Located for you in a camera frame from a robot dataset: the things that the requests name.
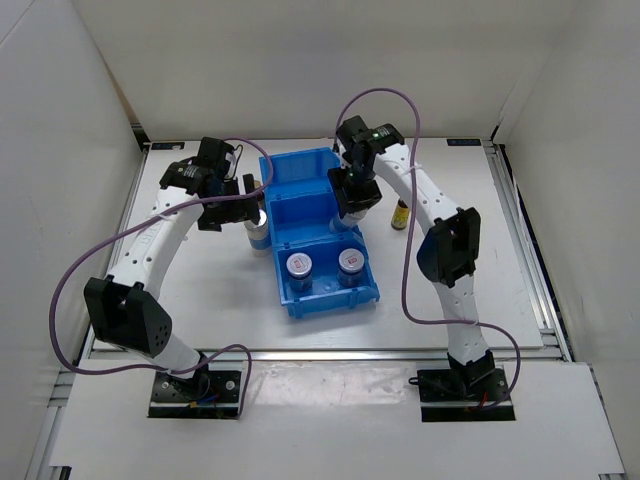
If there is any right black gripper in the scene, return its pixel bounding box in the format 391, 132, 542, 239
327, 162, 383, 218

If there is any silver-lid shaker can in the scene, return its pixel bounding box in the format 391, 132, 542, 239
329, 210, 367, 233
244, 209, 272, 257

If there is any small brown yellow bottle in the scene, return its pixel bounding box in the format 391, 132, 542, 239
390, 199, 410, 231

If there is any white-lid spice jar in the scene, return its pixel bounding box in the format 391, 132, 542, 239
286, 252, 313, 292
338, 248, 365, 288

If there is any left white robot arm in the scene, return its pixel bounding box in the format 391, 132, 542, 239
84, 153, 257, 400

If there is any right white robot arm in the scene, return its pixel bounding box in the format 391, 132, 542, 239
328, 116, 495, 400

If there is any blue three-compartment bin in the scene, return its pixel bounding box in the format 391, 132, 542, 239
260, 147, 380, 319

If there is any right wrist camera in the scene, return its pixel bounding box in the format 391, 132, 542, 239
336, 115, 369, 150

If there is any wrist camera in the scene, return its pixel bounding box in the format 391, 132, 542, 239
195, 137, 238, 180
336, 115, 369, 150

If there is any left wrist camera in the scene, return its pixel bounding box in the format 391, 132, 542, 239
195, 137, 238, 180

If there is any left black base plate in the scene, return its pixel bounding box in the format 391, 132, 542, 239
147, 362, 244, 420

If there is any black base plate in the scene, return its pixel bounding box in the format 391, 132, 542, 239
408, 368, 516, 423
147, 362, 244, 420

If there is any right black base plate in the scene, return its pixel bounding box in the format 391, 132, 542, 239
408, 368, 516, 423

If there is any aluminium frame rail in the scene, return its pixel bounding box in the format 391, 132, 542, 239
48, 139, 626, 479

